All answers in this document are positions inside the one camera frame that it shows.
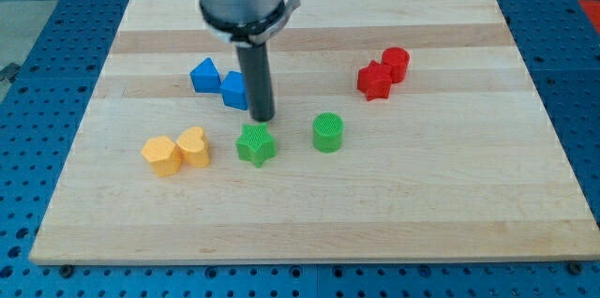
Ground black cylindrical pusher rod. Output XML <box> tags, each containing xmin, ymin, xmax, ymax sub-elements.
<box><xmin>236</xmin><ymin>44</ymin><xmax>275</xmax><ymax>122</ymax></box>

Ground green star block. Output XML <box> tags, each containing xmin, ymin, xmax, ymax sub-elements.
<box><xmin>235</xmin><ymin>123</ymin><xmax>277</xmax><ymax>168</ymax></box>

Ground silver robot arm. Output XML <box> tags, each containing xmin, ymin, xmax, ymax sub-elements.
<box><xmin>199</xmin><ymin>0</ymin><xmax>301</xmax><ymax>122</ymax></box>

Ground blue cube block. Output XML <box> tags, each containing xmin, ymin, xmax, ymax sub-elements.
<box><xmin>220</xmin><ymin>71</ymin><xmax>248</xmax><ymax>111</ymax></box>

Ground blue triangle block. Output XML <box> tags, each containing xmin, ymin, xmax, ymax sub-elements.
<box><xmin>189</xmin><ymin>58</ymin><xmax>221</xmax><ymax>93</ymax></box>

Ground green cylinder block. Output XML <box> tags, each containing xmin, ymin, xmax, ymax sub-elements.
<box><xmin>312</xmin><ymin>112</ymin><xmax>344</xmax><ymax>153</ymax></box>

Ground yellow heart block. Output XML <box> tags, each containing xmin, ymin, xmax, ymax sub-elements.
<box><xmin>176</xmin><ymin>127</ymin><xmax>210</xmax><ymax>168</ymax></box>

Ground red star block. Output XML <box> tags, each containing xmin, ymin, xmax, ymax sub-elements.
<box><xmin>357</xmin><ymin>60</ymin><xmax>392</xmax><ymax>101</ymax></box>

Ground yellow hexagon block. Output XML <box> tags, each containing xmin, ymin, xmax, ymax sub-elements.
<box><xmin>141</xmin><ymin>136</ymin><xmax>183</xmax><ymax>177</ymax></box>

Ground red cylinder block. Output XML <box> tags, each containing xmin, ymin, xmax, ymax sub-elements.
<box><xmin>382</xmin><ymin>47</ymin><xmax>410</xmax><ymax>83</ymax></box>

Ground wooden board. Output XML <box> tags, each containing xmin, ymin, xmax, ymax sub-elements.
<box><xmin>30</xmin><ymin>0</ymin><xmax>599</xmax><ymax>265</ymax></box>

